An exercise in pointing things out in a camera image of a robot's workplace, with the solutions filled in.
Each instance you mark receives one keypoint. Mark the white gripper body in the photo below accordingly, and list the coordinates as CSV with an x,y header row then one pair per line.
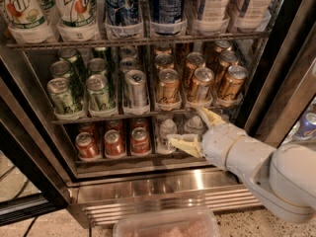
x,y
216,143

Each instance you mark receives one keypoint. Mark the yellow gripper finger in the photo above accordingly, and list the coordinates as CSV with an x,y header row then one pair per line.
x,y
209,117
189,143

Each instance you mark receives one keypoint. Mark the orange can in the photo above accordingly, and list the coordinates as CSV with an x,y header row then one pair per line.
x,y
212,50
194,60
232,83
164,61
168,87
201,84
225,59

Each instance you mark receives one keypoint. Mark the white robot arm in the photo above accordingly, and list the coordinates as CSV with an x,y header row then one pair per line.
x,y
283,179

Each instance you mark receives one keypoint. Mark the water bottle middle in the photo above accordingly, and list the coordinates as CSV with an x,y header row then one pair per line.
x,y
194,125

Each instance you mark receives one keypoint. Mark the water bottle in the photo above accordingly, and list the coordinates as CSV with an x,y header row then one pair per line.
x,y
167,127
194,125

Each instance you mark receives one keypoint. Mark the red can front right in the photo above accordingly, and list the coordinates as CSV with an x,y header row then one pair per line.
x,y
140,142

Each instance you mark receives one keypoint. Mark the red can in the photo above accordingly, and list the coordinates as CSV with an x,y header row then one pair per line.
x,y
87,147
114,145
140,142

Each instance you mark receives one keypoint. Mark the silver can front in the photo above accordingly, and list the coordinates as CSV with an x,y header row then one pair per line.
x,y
136,88

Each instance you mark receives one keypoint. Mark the silver can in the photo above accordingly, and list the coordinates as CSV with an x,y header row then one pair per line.
x,y
128,64
136,88

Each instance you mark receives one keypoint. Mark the red can front middle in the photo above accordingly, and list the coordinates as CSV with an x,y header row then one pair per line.
x,y
114,145

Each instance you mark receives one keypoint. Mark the blue can behind door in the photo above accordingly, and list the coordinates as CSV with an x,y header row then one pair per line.
x,y
307,126

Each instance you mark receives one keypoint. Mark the red can front left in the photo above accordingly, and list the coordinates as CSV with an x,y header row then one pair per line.
x,y
87,147

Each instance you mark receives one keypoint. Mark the green can front right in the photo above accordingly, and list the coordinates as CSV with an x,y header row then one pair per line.
x,y
99,93

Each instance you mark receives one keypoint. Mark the green can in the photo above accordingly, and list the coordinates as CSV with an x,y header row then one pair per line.
x,y
99,93
62,96
98,66
65,69
73,56

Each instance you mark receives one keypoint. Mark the steel fridge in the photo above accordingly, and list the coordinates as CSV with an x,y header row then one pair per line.
x,y
279,56

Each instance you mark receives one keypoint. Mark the blue can right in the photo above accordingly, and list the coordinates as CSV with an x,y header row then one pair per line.
x,y
167,16

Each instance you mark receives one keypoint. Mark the green can back left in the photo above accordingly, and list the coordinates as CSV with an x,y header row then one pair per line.
x,y
73,56

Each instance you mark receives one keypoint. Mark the green can front left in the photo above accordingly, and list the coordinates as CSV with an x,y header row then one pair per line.
x,y
62,96

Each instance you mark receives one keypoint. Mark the blue pepsi can left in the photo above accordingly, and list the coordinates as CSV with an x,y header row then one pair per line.
x,y
122,13

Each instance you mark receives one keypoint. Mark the water bottle left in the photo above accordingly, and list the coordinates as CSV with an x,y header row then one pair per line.
x,y
167,127

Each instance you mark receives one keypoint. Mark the clear plastic container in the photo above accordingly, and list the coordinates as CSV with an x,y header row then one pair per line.
x,y
194,221

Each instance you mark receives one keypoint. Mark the white bottle left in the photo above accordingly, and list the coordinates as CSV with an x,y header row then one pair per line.
x,y
208,17

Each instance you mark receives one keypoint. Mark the white bottle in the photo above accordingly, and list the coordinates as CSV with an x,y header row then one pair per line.
x,y
208,17
246,15

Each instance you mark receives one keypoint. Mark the white bottle right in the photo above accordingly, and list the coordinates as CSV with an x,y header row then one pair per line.
x,y
246,15

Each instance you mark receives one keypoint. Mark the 7up bottle right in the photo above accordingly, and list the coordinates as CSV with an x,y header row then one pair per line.
x,y
78,20

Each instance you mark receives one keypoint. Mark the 7up bottle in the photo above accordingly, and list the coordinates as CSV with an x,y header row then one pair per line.
x,y
78,20
27,21

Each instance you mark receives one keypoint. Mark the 7up bottle left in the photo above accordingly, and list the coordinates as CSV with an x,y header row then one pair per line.
x,y
27,21

